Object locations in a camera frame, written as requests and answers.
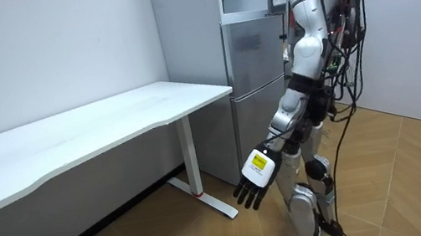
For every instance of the white desk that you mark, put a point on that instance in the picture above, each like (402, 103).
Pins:
(69, 136)

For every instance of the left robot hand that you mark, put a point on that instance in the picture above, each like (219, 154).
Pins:
(258, 167)

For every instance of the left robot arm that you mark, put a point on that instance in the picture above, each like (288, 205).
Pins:
(304, 14)

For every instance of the robot legs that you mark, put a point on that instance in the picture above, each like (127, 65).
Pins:
(304, 209)

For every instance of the grey fridge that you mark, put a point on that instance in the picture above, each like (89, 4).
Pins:
(251, 56)

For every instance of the robot body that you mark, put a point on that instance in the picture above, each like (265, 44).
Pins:
(343, 16)

